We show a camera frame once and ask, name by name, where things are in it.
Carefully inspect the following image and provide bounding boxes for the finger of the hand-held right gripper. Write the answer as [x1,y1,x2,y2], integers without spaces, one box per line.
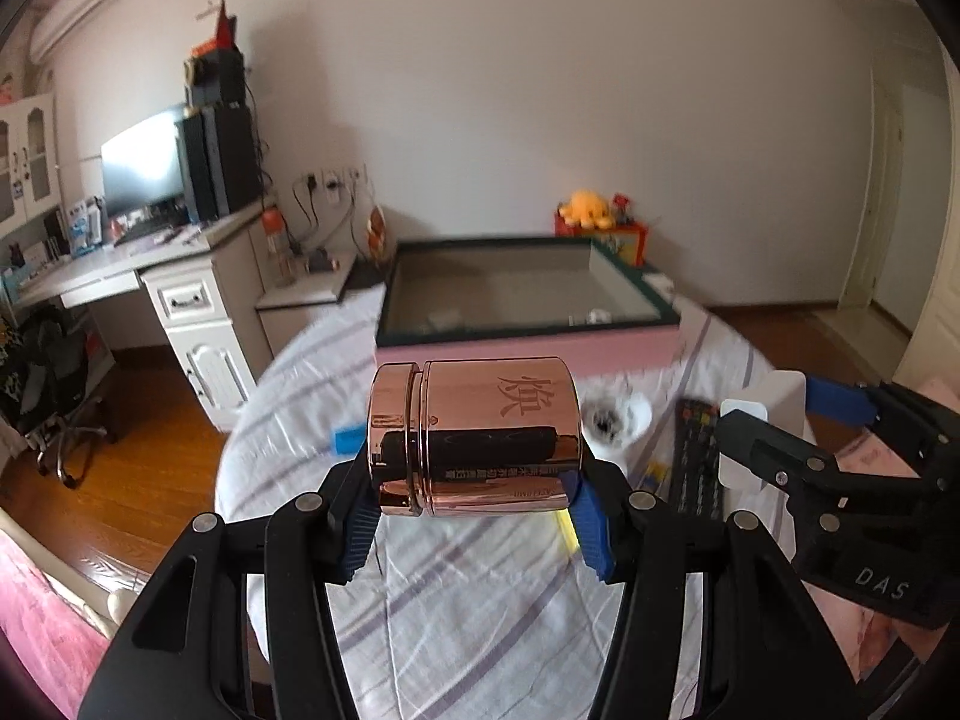
[806,377,960,475]
[712,409,853,500]

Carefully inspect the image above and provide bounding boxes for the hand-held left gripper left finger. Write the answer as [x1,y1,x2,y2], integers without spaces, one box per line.
[77,442,380,720]

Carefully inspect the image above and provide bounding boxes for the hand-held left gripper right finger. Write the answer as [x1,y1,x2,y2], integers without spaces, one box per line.
[562,456,912,720]

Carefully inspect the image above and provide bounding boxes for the white power adapter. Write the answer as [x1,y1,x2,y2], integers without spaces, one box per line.
[718,369,811,492]

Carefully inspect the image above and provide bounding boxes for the black remote control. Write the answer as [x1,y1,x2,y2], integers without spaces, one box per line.
[670,397,732,520]

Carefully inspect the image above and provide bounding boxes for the white ceramic ashtray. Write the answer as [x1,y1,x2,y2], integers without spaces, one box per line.
[585,386,652,452]

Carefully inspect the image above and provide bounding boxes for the rose gold metal canister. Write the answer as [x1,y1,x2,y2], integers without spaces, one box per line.
[367,356,584,518]

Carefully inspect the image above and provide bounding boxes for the pink storage box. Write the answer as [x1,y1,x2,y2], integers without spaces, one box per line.
[375,235,682,383]

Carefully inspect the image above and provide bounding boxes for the pink quilt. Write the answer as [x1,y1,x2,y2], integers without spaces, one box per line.
[780,375,960,695]

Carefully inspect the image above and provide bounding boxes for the striped white bedsheet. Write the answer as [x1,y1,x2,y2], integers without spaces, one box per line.
[214,289,818,720]

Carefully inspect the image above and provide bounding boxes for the white door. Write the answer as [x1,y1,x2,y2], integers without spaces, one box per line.
[836,67,960,316]

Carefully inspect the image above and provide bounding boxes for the red printed box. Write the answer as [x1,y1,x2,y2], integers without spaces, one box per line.
[553,210,646,268]

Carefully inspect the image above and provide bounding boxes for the white bedside table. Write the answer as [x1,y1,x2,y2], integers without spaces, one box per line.
[255,251,358,383]

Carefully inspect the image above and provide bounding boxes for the white desk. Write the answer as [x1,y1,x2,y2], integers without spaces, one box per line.
[0,202,280,430]

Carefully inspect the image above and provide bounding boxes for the yellow plush toy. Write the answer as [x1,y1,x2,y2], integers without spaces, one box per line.
[559,190,616,230]

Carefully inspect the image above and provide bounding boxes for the orange-capped bottle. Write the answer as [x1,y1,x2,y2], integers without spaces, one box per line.
[262,210,290,286]

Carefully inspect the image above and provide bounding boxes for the pink fuzzy cloth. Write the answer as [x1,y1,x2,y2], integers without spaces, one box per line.
[0,525,115,691]

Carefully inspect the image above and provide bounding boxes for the black office chair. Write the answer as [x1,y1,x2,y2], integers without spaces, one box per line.
[0,306,118,490]

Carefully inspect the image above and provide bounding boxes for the black computer tower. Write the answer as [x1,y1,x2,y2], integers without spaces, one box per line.
[174,103,260,222]

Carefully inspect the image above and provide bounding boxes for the small blue box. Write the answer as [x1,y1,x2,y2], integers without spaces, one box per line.
[67,199,103,253]

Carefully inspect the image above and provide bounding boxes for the computer monitor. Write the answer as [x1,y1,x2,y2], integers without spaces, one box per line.
[100,109,188,218]

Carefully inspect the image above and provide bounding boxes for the black speaker box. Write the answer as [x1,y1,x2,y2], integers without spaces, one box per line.
[184,45,248,110]

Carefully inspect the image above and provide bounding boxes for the white glass-door cabinet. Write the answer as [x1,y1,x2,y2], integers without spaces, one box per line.
[0,90,61,230]

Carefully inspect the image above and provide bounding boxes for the white air conditioner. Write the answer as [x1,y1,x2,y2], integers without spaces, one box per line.
[30,0,140,61]

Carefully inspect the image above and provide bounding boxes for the wall power outlets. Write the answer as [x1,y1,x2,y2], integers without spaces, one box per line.
[300,165,368,193]

